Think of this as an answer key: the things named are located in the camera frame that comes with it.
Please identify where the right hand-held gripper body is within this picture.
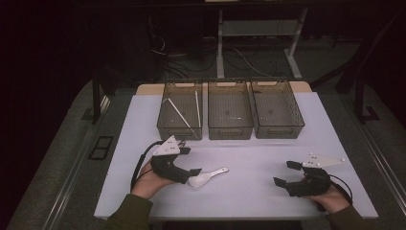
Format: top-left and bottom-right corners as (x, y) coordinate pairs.
(286, 152), (346, 197)

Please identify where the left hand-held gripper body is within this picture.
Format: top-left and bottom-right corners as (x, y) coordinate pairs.
(149, 135), (192, 185)

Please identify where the white ceramic spoon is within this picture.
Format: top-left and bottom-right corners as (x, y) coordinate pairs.
(188, 166), (230, 188)

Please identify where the smoky transparent plastic bin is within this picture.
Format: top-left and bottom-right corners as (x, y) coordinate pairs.
(250, 79), (305, 140)
(156, 80), (204, 142)
(207, 80), (255, 141)

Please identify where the white chopstick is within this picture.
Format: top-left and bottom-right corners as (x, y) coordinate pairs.
(194, 90), (202, 128)
(162, 97), (199, 141)

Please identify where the person's right hand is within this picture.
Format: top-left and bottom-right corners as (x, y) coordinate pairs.
(305, 185), (352, 215)

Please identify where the person's left hand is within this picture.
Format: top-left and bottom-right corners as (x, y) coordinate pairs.
(131, 161), (176, 201)

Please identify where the black metal stand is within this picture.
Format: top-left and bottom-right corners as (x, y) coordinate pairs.
(310, 9), (381, 124)

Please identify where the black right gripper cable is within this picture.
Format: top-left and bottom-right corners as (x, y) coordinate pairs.
(319, 173), (354, 213)

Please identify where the black rectangular floor frame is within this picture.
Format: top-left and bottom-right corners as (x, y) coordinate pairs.
(88, 135), (114, 161)

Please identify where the bundle of floor cables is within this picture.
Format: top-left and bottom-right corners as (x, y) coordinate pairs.
(149, 32), (276, 81)

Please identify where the white metal desk frame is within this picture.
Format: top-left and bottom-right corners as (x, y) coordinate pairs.
(215, 8), (309, 81)

